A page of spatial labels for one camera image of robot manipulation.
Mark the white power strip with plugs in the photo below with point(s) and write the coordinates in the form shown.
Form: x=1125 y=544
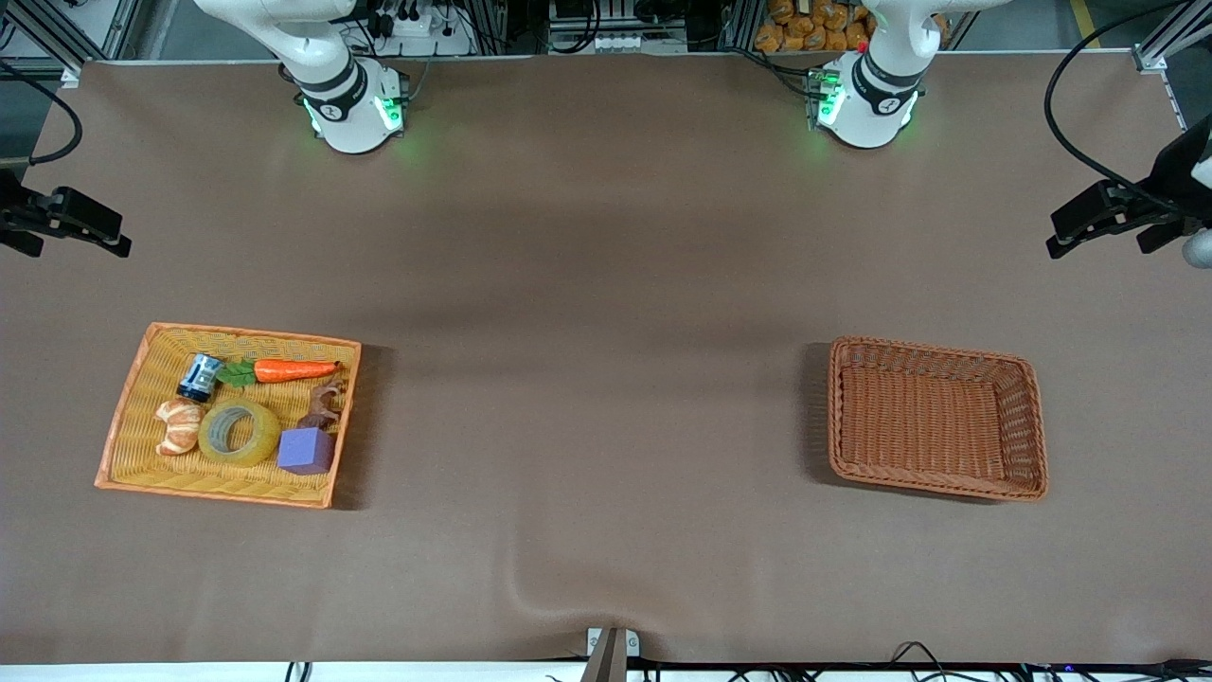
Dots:
x=426 y=43

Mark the yellow orange-rimmed woven basket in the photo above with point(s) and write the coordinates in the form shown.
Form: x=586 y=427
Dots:
x=237 y=480

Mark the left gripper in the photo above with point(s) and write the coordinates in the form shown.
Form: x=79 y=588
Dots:
x=1170 y=177

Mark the metal bracket with dark post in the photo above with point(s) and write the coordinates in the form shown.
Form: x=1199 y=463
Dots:
x=606 y=663

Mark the orange toy carrot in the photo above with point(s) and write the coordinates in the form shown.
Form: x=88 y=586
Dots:
x=294 y=369

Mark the purple cube block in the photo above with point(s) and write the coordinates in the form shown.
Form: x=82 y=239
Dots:
x=305 y=452

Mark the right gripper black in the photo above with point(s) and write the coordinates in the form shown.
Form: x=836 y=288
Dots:
x=11 y=217

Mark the aluminium frame profile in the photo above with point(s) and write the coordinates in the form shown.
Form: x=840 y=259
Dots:
x=57 y=43
x=1160 y=47

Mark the blue and white can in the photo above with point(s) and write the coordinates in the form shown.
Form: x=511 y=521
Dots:
x=199 y=377

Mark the brown wicker basket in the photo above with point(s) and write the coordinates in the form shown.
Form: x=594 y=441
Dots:
x=928 y=417

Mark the yellow packing tape roll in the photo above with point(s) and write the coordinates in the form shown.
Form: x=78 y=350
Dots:
x=266 y=445

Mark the long white power strip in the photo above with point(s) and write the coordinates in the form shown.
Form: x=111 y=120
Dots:
x=615 y=44

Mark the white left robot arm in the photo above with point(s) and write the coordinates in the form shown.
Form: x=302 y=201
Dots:
x=866 y=118

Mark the orange snack bags pile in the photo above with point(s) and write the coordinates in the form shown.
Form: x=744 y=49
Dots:
x=805 y=28

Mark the brown toy horse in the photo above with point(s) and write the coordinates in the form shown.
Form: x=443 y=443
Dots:
x=322 y=407

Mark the large table cover cloth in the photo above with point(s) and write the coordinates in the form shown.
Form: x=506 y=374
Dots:
x=606 y=284

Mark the toy croissant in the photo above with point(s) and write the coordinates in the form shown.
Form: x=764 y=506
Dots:
x=180 y=431

